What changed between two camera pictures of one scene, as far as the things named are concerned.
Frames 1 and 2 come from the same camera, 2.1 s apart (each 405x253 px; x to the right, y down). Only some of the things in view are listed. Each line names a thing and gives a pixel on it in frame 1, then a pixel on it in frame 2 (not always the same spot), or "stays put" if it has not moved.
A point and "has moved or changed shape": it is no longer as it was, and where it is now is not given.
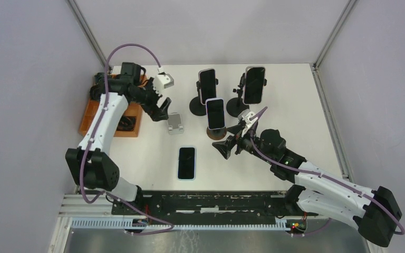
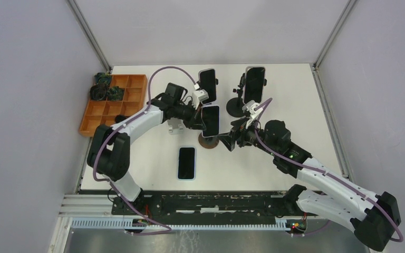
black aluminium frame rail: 152,224 stays put
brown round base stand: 217,134 → 209,142
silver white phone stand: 175,126 stays put
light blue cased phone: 186,161 stays put
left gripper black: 157,113 → 195,121
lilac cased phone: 215,110 has moved or changed shape
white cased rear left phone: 207,84 stays put
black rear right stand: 235,105 stays put
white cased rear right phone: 254,76 stays put
